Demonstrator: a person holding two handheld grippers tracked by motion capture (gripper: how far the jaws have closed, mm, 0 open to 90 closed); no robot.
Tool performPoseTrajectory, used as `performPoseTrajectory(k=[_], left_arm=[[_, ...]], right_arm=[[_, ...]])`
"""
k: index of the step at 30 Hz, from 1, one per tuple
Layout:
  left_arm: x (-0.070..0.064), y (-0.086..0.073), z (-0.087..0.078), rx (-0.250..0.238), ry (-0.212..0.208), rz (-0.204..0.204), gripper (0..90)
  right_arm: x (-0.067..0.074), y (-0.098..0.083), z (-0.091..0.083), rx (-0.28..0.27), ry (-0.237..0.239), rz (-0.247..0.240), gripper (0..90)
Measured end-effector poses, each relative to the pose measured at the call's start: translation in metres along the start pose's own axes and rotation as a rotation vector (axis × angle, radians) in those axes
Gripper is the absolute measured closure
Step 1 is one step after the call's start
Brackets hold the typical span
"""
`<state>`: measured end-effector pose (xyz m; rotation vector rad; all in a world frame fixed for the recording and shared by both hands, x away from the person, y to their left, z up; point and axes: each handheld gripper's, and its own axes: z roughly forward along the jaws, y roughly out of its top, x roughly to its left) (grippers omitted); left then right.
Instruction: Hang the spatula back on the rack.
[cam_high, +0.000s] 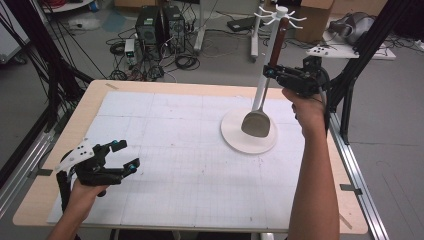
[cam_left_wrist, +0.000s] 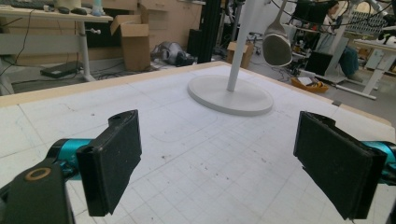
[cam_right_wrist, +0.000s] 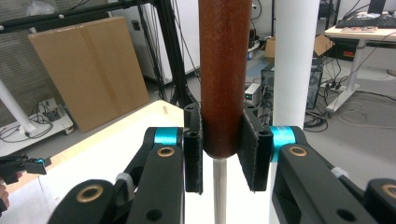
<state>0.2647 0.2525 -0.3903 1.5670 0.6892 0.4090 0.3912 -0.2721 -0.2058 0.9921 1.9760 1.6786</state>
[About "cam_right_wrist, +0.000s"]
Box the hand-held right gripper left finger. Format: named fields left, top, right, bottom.
left=153, top=103, right=204, bottom=194

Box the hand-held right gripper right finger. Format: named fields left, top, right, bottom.
left=237, top=106, right=297, bottom=192

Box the steel spatula with wooden handle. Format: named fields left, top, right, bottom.
left=198, top=0, right=252, bottom=224

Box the white hook stand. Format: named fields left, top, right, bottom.
left=272, top=0, right=321, bottom=129

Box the white wheeled platform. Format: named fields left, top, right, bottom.
left=0, top=98, right=75, bottom=158

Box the white grid mat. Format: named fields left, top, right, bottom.
left=0, top=108, right=275, bottom=224

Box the small grey device box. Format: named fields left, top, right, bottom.
left=244, top=82, right=262, bottom=104

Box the flat cardboard panel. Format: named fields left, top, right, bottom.
left=27, top=16, right=151, bottom=133

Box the small cardboard box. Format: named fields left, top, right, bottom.
left=264, top=33, right=335, bottom=59

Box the white office desk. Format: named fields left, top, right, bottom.
left=323, top=26, right=396, bottom=114

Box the black keyboard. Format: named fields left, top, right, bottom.
left=335, top=15, right=396, bottom=30

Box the black monitor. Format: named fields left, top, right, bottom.
left=367, top=0, right=387, bottom=15

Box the white stand post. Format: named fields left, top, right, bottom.
left=0, top=78, right=38, bottom=135

